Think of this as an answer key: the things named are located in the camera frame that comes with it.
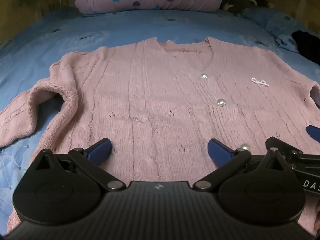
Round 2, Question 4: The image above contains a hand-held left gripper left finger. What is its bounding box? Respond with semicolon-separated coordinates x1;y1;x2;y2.
34;138;126;191

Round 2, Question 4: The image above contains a pink knit cardigan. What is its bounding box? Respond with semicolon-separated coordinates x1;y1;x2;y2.
0;37;320;234

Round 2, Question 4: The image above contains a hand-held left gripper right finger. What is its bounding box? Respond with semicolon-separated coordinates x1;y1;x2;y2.
193;138;296;190

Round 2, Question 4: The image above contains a black cloth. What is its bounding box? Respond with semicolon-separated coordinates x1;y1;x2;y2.
291;30;320;67

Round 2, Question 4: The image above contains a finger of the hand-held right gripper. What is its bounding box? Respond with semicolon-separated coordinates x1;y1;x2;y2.
306;125;320;142
265;137;304;161

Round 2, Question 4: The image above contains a blue pillow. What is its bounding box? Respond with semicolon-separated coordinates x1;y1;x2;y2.
241;6;320;53

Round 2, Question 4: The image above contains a blue dandelion print bed sheet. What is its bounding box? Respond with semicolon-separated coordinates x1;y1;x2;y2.
0;6;320;230

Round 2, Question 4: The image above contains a dark blanket with white trim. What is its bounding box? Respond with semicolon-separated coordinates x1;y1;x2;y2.
221;0;275;15

